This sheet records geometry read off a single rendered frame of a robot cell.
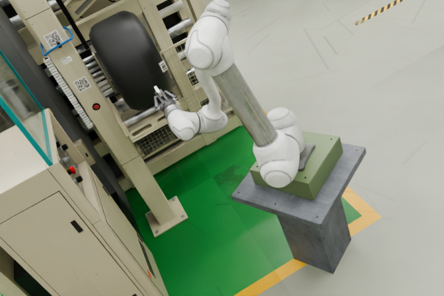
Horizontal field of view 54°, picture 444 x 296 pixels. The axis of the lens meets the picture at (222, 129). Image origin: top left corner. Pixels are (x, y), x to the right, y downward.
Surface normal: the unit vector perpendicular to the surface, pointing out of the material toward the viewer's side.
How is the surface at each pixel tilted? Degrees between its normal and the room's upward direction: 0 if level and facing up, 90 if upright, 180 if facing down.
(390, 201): 0
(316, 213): 0
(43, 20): 90
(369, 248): 0
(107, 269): 90
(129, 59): 65
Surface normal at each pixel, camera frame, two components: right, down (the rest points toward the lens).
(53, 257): 0.40, 0.44
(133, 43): 0.11, -0.12
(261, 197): -0.33, -0.75
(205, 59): -0.31, 0.52
